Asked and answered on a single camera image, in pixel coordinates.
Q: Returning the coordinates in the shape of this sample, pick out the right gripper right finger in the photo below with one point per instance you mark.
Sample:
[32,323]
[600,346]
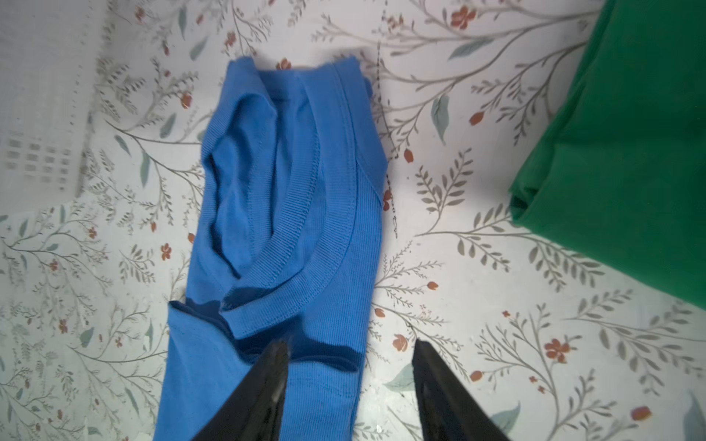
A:
[446,410]

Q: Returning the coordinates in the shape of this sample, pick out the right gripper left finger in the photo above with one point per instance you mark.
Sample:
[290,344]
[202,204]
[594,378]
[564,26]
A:
[255,409]

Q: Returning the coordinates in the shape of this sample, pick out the blue tank top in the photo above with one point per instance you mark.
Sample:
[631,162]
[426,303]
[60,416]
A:
[287,249]

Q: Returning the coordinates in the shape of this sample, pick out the green tank top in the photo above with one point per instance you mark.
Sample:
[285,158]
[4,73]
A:
[619,174]

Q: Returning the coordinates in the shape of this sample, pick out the white plastic basket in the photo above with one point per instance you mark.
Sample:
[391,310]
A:
[49,53]

